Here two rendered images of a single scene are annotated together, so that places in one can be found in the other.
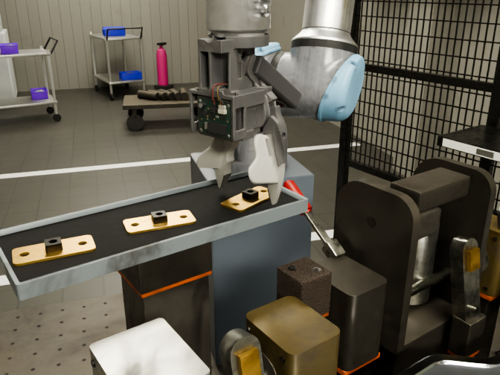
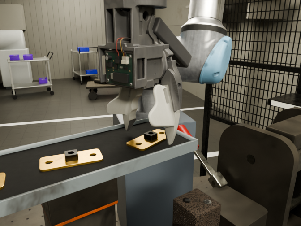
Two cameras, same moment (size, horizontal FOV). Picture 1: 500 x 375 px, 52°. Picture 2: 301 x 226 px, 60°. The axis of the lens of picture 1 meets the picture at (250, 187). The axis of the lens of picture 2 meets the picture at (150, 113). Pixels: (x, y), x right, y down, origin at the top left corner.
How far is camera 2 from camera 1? 0.26 m
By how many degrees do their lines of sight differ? 4
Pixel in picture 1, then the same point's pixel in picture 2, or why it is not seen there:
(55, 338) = not seen: outside the picture
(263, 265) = (161, 184)
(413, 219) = (294, 158)
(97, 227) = (15, 164)
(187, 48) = not seen: hidden behind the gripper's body
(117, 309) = not seen: hidden behind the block
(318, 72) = (200, 47)
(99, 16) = (76, 41)
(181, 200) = (94, 140)
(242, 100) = (143, 51)
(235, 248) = (141, 172)
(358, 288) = (244, 219)
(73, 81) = (62, 74)
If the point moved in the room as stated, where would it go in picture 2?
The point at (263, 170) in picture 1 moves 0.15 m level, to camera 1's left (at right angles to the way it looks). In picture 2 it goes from (161, 115) to (55, 115)
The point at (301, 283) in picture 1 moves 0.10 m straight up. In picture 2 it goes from (195, 216) to (200, 147)
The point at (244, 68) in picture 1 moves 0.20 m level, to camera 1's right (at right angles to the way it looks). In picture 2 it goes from (145, 27) to (293, 27)
